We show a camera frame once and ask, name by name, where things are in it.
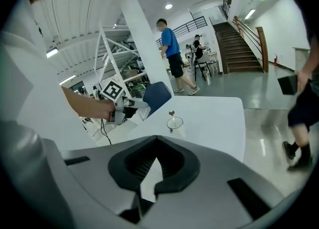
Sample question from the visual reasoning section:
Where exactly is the brown wooden staircase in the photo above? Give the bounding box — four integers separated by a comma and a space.
212, 15, 270, 75

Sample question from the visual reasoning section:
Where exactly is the person's left forearm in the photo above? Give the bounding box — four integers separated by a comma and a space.
61, 85, 102, 119

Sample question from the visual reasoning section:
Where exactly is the thin metal spoon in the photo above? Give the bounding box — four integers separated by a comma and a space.
168, 110, 175, 134

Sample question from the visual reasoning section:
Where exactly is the white pillar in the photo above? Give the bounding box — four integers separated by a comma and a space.
119, 0, 175, 97

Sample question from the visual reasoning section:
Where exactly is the white metal shelf rack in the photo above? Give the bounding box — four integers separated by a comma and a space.
93, 23, 151, 92

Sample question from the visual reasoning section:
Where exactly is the black cable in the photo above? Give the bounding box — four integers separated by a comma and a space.
100, 117, 112, 146

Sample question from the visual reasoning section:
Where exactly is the person's left hand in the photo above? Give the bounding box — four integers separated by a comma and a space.
96, 99, 117, 120

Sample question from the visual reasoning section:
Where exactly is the blue chair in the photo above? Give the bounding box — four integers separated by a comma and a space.
143, 81, 173, 120

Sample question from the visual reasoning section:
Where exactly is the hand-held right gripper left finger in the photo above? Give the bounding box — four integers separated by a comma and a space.
42, 135, 159, 229

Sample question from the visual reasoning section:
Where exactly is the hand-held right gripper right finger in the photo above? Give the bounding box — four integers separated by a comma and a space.
138, 135, 285, 229

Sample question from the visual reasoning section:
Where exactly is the person's white shirt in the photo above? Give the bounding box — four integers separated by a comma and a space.
0, 0, 98, 229

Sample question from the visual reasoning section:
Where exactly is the black balcony railing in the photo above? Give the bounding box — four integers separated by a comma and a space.
155, 15, 208, 47

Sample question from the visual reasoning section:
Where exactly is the clear glass cup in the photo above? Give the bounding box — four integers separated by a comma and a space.
166, 116, 184, 134

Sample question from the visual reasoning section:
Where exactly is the white chair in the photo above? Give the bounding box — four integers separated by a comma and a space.
193, 53, 213, 82

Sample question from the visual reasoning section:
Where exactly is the black box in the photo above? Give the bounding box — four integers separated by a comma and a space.
277, 74, 299, 96

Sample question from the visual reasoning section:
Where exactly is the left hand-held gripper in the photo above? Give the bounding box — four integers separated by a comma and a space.
100, 79, 150, 125

